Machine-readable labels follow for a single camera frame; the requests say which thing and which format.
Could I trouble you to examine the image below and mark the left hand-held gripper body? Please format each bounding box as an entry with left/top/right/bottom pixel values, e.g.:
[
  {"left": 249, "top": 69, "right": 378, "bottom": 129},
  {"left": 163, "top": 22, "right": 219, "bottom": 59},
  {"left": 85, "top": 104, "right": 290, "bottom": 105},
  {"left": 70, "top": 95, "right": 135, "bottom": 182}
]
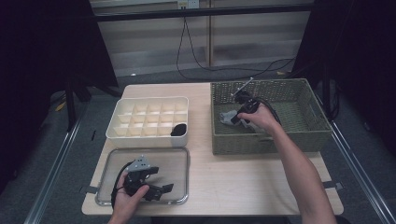
[{"left": 123, "top": 154, "right": 152, "bottom": 198}]

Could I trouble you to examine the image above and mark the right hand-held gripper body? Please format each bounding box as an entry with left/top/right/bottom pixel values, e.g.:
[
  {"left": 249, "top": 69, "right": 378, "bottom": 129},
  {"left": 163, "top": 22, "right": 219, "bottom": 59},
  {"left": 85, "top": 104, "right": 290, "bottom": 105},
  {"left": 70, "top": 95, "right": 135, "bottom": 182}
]
[{"left": 232, "top": 77, "right": 262, "bottom": 117}]

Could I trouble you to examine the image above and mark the grey sock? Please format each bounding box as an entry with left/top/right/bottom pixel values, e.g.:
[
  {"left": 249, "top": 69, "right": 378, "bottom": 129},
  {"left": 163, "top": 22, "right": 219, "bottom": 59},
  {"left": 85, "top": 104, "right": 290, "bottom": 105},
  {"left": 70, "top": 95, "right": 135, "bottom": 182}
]
[
  {"left": 219, "top": 109, "right": 247, "bottom": 127},
  {"left": 242, "top": 119, "right": 260, "bottom": 133}
]

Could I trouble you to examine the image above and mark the clear box lid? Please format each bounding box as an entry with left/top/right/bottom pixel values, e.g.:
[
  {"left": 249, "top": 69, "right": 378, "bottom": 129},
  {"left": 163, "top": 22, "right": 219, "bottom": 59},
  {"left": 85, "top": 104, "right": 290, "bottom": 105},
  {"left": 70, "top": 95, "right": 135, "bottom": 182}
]
[{"left": 94, "top": 147, "right": 191, "bottom": 207}]

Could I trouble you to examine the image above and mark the white divided storage box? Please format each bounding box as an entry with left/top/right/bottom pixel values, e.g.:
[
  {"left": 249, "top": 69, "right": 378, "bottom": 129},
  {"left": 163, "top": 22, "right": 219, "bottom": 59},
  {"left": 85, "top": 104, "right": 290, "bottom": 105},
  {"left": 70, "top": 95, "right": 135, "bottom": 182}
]
[{"left": 105, "top": 95, "right": 190, "bottom": 148}]

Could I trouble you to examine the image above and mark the green woven basket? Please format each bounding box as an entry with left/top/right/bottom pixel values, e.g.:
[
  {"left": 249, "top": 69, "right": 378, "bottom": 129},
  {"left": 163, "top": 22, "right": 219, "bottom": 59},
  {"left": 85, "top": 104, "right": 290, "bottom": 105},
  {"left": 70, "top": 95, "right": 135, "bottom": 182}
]
[{"left": 210, "top": 77, "right": 333, "bottom": 156}]

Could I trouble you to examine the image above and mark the person's right hand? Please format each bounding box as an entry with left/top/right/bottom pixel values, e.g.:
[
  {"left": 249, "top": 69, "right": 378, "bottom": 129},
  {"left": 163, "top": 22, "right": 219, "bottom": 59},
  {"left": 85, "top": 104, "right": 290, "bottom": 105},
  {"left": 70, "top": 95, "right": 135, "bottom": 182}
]
[{"left": 236, "top": 102, "right": 279, "bottom": 134}]

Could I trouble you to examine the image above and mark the person's left hand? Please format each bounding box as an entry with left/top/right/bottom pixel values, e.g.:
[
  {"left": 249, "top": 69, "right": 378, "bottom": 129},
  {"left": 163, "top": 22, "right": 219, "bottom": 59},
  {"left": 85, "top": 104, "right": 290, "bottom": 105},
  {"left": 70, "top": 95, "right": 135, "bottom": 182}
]
[{"left": 110, "top": 172, "right": 150, "bottom": 223}]

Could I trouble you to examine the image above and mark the grey tape piece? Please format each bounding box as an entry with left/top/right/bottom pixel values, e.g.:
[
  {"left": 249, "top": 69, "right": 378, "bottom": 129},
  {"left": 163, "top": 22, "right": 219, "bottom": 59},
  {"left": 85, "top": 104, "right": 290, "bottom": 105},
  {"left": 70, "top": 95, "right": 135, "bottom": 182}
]
[
  {"left": 79, "top": 185, "right": 101, "bottom": 195},
  {"left": 323, "top": 181, "right": 344, "bottom": 190}
]

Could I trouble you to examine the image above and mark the black horizontal bar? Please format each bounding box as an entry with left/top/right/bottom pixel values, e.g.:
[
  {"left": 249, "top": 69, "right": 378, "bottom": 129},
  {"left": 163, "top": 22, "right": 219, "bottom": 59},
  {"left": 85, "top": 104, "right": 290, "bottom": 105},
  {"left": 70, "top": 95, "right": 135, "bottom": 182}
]
[{"left": 92, "top": 3, "right": 316, "bottom": 22}]

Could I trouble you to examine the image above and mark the black curtain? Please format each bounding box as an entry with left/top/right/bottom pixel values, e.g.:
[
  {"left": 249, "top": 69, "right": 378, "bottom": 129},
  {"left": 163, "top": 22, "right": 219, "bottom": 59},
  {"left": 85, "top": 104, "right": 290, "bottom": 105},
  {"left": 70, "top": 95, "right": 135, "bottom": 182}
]
[
  {"left": 290, "top": 0, "right": 396, "bottom": 157},
  {"left": 0, "top": 0, "right": 120, "bottom": 194}
]

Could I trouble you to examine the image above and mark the right hand-held gripper cable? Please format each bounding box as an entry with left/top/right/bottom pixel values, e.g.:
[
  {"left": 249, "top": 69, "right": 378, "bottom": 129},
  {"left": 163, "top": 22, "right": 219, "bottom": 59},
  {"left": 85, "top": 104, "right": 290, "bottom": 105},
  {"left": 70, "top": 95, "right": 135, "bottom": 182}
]
[{"left": 255, "top": 96, "right": 283, "bottom": 125}]

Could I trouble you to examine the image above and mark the metal floor rail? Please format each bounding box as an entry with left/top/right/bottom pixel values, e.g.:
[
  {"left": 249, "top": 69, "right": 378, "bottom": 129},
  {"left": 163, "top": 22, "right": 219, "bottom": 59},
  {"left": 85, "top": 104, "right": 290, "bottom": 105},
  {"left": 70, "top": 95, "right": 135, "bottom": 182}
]
[
  {"left": 22, "top": 99, "right": 92, "bottom": 224},
  {"left": 312, "top": 90, "right": 396, "bottom": 224}
]

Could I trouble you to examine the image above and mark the black wall cable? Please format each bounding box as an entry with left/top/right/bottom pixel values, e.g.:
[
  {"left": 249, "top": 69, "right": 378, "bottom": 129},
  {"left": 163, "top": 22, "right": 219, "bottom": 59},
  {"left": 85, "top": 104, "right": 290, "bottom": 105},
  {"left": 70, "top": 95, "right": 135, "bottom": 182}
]
[{"left": 176, "top": 17, "right": 296, "bottom": 81}]

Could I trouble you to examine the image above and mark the white wall socket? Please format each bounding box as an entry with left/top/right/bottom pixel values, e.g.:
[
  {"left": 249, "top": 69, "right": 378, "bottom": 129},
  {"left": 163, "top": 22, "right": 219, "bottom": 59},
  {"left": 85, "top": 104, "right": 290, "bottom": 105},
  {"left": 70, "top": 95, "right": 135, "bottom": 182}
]
[{"left": 177, "top": 0, "right": 200, "bottom": 9}]

